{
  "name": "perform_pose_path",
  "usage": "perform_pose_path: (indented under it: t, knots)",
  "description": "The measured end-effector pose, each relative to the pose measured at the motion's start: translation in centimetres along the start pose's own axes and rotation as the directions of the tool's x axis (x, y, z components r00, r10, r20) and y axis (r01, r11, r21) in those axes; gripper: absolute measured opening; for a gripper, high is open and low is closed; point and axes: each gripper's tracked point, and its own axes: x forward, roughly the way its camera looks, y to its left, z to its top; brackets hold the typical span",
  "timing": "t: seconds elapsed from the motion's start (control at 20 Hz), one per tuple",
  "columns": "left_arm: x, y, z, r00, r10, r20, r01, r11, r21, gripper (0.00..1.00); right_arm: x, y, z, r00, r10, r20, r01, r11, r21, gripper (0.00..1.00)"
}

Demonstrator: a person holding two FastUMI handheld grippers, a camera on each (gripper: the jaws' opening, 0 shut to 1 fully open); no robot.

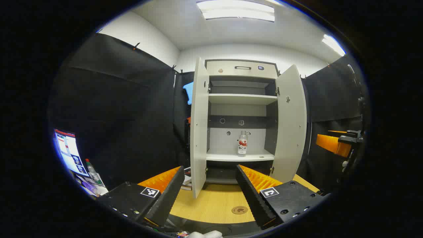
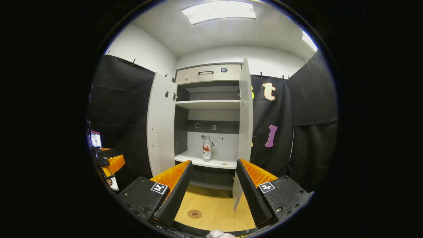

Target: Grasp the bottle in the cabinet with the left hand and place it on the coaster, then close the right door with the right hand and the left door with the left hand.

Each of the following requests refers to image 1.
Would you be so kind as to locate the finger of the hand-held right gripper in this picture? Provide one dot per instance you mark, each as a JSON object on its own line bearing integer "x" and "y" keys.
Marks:
{"x": 337, "y": 132}
{"x": 332, "y": 143}

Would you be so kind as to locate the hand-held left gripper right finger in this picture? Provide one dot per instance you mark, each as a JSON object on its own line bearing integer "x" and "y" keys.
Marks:
{"x": 252, "y": 198}

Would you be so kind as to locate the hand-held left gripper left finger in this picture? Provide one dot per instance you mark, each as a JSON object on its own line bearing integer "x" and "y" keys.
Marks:
{"x": 168, "y": 198}

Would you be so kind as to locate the beige cabinet door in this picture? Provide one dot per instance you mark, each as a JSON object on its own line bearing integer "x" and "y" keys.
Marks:
{"x": 290, "y": 132}
{"x": 199, "y": 132}

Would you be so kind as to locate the clear bottle with red label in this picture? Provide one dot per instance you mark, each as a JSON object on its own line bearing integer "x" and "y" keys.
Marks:
{"x": 242, "y": 145}

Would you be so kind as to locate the beige cabinet with dark frame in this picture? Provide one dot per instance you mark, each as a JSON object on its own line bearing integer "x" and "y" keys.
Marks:
{"x": 241, "y": 99}

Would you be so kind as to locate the plastic bottle with red cap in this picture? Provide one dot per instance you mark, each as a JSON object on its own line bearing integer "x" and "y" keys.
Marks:
{"x": 92, "y": 172}

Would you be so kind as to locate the beige cabinet drawer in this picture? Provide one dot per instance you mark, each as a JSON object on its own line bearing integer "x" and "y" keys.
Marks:
{"x": 228, "y": 74}

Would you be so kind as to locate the dark red book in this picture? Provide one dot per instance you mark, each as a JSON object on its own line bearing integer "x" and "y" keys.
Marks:
{"x": 187, "y": 187}

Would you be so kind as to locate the white book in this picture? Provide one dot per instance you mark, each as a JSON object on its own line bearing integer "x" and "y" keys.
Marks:
{"x": 187, "y": 178}

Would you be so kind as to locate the white paper sheets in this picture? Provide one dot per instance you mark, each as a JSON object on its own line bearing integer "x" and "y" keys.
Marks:
{"x": 97, "y": 190}

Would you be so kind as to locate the narrow ceiling light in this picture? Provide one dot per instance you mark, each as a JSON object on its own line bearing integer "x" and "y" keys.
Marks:
{"x": 333, "y": 44}

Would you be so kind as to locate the black backdrop cloth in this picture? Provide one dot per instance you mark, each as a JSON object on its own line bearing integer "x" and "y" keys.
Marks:
{"x": 125, "y": 115}

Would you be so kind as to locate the computer monitor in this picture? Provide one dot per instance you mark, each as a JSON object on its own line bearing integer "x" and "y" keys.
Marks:
{"x": 69, "y": 152}

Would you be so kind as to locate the large ceiling light panel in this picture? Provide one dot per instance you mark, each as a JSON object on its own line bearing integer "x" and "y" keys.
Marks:
{"x": 238, "y": 11}

